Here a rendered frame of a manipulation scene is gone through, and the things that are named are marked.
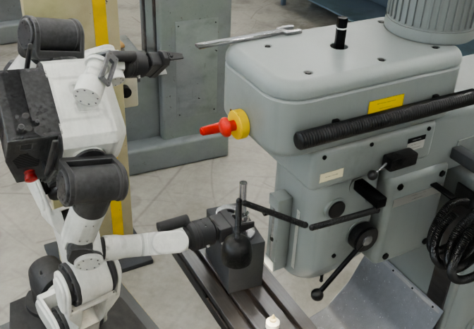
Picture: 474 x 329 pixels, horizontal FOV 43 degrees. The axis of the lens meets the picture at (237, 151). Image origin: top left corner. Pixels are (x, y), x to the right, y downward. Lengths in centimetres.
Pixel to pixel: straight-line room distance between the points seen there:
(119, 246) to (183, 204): 224
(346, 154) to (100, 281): 98
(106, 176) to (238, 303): 71
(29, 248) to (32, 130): 230
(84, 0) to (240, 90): 174
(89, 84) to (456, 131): 85
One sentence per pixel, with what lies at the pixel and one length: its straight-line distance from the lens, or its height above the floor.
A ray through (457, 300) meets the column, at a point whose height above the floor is 115.
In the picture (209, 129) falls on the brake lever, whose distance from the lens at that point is 129.
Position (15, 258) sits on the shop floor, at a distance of 368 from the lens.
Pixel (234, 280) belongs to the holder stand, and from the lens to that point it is 194.
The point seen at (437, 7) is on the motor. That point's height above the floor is 197.
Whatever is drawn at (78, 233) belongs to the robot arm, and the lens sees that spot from 158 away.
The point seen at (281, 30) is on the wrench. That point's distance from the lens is 131.
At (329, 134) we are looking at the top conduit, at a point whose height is 180.
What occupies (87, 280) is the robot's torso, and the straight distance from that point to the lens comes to 192.
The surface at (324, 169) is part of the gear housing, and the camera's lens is 122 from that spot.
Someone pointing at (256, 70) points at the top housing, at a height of 188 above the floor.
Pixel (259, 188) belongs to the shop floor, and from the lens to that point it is 410.
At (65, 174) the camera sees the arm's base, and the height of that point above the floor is 156.
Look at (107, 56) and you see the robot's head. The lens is 147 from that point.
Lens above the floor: 233
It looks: 31 degrees down
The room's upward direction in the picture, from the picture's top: 2 degrees clockwise
